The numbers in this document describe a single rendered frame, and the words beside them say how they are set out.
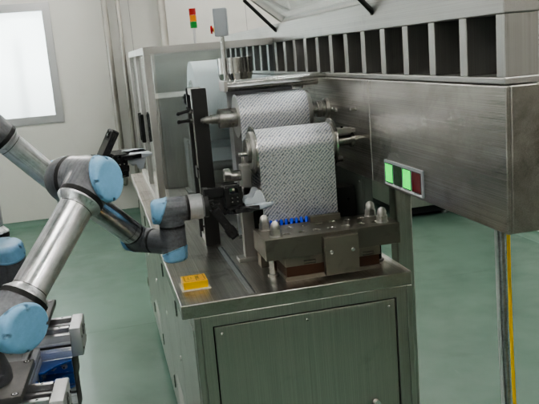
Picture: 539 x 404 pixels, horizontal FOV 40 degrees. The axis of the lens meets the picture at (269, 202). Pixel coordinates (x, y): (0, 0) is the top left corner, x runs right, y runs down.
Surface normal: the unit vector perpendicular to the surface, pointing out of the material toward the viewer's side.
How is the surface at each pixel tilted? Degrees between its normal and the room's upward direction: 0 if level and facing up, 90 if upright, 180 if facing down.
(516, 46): 90
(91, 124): 90
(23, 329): 95
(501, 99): 90
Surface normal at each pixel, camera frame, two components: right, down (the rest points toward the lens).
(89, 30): 0.23, 0.18
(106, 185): 0.89, -0.07
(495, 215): -0.97, 0.12
